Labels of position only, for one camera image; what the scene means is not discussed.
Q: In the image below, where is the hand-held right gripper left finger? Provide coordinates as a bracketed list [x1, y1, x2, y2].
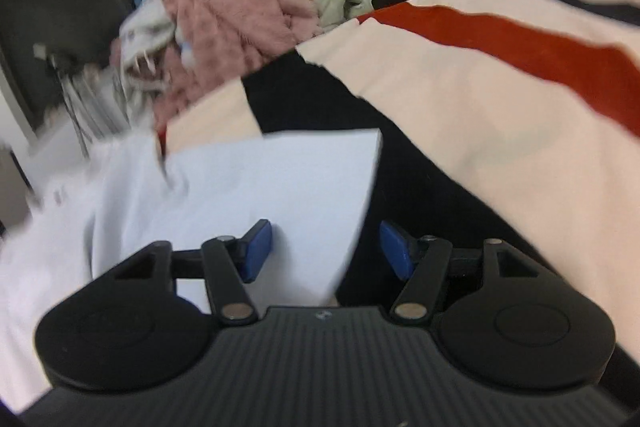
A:
[114, 220, 273, 325]

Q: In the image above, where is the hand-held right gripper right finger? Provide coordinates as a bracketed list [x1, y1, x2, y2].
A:
[379, 220, 543, 325]

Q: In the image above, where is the white t-shirt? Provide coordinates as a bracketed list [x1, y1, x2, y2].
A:
[0, 129, 383, 413]

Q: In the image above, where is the striped blanket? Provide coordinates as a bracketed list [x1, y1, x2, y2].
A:
[150, 0, 640, 358]

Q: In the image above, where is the tripod stand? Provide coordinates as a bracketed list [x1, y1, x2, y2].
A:
[32, 44, 131, 158]

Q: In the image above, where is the pink fluffy blanket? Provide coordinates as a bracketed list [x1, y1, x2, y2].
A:
[110, 0, 323, 138]

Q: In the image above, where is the grey hoodie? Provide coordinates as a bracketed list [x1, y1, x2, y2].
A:
[120, 0, 226, 118]

